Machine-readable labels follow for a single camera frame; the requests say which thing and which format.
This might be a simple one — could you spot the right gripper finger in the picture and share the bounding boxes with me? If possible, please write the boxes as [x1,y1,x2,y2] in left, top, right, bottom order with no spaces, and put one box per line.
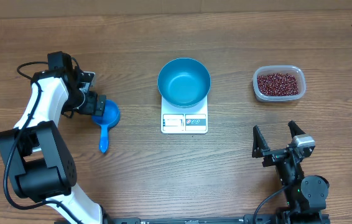
[252,126,270,158]
[288,121,305,138]

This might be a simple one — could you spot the blue plastic measuring scoop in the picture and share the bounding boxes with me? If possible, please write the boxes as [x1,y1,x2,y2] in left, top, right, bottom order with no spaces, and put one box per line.
[92,100,121,154]

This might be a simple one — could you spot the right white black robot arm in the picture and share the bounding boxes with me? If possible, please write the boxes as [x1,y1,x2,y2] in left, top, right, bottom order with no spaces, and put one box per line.
[252,121,330,223]

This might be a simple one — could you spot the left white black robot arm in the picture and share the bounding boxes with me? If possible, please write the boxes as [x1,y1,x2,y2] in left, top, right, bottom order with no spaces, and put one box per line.
[0,52,119,223]

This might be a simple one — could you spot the white digital kitchen scale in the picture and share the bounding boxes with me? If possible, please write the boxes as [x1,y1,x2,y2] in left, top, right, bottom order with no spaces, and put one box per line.
[160,96,208,134]

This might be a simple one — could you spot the teal blue bowl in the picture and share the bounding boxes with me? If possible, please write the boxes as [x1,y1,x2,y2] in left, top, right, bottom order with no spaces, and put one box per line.
[157,57,211,108]

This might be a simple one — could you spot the red adzuki beans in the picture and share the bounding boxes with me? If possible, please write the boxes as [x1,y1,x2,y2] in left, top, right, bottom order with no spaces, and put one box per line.
[257,73,299,96]

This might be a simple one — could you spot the clear plastic food container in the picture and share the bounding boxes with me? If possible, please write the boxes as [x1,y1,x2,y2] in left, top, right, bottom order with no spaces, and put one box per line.
[252,65,307,103]

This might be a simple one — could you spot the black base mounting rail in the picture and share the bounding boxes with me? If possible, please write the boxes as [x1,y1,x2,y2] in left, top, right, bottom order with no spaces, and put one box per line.
[103,214,331,224]

